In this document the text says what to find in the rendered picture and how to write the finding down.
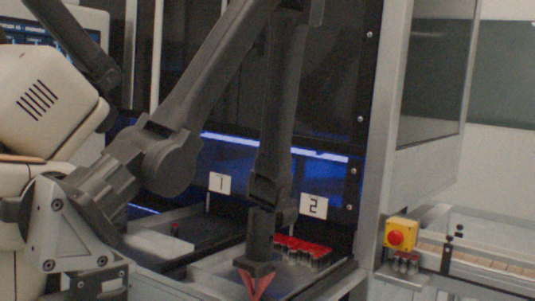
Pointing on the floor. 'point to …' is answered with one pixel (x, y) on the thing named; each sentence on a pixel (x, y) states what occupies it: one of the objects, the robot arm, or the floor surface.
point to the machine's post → (381, 142)
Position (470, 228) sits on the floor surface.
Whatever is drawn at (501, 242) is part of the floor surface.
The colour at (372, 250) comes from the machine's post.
